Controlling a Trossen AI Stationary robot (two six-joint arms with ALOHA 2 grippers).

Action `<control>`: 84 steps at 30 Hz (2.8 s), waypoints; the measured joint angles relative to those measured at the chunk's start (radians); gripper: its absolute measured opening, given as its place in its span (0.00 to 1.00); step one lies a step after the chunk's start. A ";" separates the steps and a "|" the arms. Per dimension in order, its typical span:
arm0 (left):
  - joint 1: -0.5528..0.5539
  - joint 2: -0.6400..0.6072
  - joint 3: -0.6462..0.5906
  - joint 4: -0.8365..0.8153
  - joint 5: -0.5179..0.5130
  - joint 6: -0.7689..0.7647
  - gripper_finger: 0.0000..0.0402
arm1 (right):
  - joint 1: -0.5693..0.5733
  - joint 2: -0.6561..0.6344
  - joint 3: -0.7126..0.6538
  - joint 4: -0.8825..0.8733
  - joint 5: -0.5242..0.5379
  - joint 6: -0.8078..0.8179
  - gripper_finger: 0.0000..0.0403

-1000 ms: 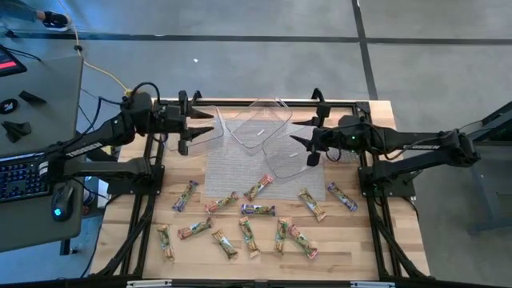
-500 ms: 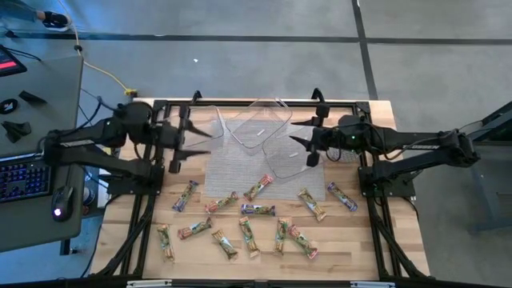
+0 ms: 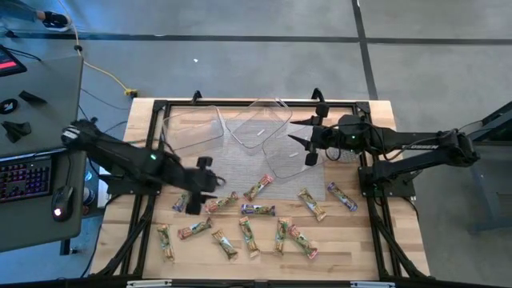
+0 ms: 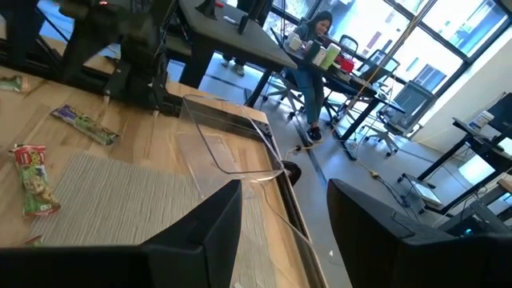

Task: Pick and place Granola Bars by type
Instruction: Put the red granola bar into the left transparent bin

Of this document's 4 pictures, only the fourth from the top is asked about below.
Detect black office desk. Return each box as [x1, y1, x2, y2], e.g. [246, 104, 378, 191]
[166, 0, 299, 109]

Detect black office chair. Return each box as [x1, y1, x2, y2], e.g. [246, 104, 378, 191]
[338, 34, 360, 58]

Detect Chewy peanut butter granola bar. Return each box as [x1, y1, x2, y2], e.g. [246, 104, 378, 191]
[0, 74, 30, 94]

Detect white mug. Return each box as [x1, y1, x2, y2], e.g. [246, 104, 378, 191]
[287, 34, 306, 52]

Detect black side desk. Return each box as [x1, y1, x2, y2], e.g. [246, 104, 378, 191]
[415, 92, 512, 219]

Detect yellow hanging cable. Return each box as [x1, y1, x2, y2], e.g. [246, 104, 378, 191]
[286, 0, 439, 179]

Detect black round table knob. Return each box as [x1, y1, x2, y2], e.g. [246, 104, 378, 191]
[282, 160, 303, 187]

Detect purple green granola bar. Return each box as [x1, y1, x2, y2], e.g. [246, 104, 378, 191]
[50, 104, 120, 146]

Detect person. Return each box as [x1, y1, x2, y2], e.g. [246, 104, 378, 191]
[286, 10, 335, 144]
[220, 0, 274, 78]

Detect grey office chair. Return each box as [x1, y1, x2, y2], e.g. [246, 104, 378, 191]
[362, 79, 438, 158]

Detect black cluttered desk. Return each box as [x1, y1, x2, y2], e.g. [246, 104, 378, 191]
[286, 43, 405, 161]

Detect small clear plastic bin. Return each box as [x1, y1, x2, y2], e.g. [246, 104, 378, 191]
[235, 178, 321, 288]

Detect red green granola bar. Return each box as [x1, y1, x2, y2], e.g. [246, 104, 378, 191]
[10, 143, 62, 218]

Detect wide clear plastic bin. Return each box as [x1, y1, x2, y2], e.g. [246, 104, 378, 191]
[175, 94, 287, 201]

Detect red container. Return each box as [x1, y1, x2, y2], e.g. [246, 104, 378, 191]
[334, 55, 356, 74]

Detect white box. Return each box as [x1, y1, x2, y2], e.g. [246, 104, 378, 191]
[468, 110, 496, 131]

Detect grey woven placemat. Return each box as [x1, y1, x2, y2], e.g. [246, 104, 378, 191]
[30, 151, 299, 288]

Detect light green cup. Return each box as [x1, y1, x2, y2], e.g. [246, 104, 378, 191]
[319, 42, 342, 71]

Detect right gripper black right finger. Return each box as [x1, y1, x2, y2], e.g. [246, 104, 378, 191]
[326, 178, 512, 288]

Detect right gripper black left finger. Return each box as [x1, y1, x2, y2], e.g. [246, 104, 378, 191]
[0, 178, 244, 288]

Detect white floor device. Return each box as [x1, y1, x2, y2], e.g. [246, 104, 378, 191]
[401, 173, 444, 210]

